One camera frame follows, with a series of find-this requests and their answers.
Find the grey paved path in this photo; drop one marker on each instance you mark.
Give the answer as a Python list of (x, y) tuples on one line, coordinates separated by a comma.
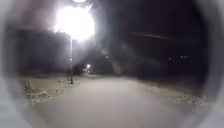
[(110, 103)]

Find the street lamp pole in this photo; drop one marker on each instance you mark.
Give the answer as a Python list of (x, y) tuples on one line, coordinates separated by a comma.
[(71, 60)]

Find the grass verge with leaves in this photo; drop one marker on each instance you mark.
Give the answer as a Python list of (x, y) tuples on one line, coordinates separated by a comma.
[(40, 88), (173, 91)]

